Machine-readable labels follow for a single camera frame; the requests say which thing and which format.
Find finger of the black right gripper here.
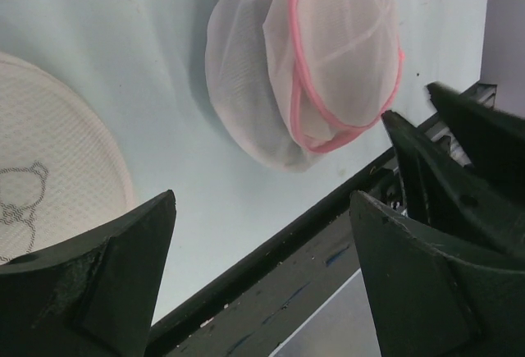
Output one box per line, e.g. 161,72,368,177
381,111,524,259
426,82,524,185

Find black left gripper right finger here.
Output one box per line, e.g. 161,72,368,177
349,191,524,356

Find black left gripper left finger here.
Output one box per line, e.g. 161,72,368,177
1,190,176,356

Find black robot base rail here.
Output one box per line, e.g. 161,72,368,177
143,81,497,357

